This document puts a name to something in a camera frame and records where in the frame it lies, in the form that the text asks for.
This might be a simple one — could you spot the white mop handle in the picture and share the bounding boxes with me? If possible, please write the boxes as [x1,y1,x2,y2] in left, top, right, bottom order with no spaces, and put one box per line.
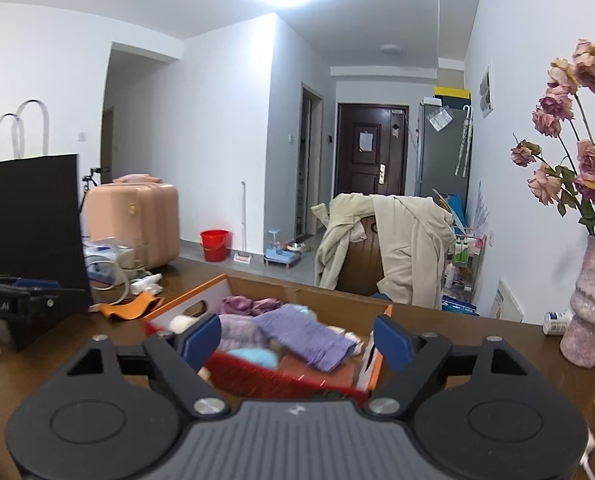
[233,180,253,264]

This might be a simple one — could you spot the yellow box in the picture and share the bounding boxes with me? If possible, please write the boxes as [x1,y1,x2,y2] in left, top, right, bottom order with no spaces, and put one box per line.
[433,86,471,104]

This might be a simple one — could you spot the clear plastic bag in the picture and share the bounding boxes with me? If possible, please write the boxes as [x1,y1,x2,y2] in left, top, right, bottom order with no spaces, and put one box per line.
[427,107,455,132]

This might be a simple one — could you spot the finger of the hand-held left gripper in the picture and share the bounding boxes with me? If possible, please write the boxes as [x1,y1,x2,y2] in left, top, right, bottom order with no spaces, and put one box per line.
[0,275,61,291]

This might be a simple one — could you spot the light blue plush puff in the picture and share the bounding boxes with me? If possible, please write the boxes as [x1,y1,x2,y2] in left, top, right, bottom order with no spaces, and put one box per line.
[227,347,280,369]

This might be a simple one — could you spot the black paper bag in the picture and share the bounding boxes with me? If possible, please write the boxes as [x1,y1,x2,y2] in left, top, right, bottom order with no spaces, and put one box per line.
[0,100,94,293]

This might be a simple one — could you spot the black tripod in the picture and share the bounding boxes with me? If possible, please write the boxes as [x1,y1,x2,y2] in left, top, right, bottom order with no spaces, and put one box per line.
[81,166,111,198]

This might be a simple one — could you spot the beige coat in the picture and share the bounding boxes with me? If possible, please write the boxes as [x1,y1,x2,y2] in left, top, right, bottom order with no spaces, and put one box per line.
[311,192,456,310]

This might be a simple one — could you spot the blue pet feeder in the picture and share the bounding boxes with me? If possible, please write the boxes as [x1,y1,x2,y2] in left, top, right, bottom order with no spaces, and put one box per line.
[264,229,303,267]

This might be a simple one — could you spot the wooden chair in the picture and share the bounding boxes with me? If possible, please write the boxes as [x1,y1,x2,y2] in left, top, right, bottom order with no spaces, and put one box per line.
[337,215,386,297]

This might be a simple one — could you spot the white flat box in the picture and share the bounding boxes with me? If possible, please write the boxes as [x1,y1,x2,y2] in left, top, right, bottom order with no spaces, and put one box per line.
[490,280,525,325]

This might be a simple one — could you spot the white charger with cable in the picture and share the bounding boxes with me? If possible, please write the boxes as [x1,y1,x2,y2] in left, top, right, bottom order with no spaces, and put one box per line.
[90,255,164,297]

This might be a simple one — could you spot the red bucket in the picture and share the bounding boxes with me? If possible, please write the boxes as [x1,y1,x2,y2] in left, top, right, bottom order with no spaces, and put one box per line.
[200,229,230,262]

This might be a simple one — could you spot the orange strap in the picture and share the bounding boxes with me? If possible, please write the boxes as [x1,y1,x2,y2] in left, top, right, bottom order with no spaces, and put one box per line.
[98,292,164,321]

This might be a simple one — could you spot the pink suitcase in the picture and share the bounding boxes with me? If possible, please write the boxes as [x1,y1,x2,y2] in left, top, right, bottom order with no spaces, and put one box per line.
[84,174,181,268]

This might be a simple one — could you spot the white pill bottle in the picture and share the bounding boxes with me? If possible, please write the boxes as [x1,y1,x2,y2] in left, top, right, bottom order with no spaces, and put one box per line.
[543,310,575,336]

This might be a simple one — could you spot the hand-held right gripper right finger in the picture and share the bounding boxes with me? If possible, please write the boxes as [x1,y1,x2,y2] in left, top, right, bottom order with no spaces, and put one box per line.
[367,314,529,418]

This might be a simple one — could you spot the purple towel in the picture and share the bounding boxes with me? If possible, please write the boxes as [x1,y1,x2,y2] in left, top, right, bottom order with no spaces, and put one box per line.
[252,305,358,372]

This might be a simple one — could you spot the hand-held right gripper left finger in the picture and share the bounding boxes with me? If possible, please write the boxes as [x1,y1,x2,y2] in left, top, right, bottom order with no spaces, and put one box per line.
[64,312,228,418]

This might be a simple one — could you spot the brick red sponge block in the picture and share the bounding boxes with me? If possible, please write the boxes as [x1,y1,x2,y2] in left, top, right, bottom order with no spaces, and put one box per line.
[277,354,359,392]

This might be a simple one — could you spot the red cardboard box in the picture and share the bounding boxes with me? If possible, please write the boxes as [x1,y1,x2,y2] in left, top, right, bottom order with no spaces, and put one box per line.
[143,274,395,406]

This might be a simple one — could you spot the white umbrella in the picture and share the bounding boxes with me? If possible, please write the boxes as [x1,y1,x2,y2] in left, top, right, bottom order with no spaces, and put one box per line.
[455,105,473,177]

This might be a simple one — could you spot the shelf rack with bottles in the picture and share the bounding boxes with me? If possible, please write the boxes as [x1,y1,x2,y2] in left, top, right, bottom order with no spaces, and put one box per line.
[442,227,486,306]

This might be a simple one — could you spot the dark brown door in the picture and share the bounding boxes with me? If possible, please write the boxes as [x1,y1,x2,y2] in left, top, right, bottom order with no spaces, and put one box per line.
[336,103,409,207]

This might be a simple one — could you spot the white foam cylinder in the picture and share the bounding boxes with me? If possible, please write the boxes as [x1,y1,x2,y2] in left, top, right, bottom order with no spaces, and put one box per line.
[170,314,204,334]

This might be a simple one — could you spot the dried pink flowers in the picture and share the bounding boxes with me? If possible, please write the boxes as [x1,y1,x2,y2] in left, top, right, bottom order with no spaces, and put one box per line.
[510,36,595,247]

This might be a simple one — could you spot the pink textured vase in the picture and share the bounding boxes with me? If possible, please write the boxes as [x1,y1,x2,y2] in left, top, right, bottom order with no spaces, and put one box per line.
[560,235,595,369]

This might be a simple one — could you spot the purple satin cloth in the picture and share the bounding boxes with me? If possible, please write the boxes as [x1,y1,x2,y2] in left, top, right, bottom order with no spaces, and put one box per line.
[221,295,284,317]

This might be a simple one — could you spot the blue and white packet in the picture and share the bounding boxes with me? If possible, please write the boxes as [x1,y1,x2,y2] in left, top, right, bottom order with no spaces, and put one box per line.
[83,241,134,286]

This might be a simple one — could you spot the grey refrigerator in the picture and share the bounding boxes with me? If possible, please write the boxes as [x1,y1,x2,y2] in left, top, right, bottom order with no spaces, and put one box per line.
[416,101,473,199]

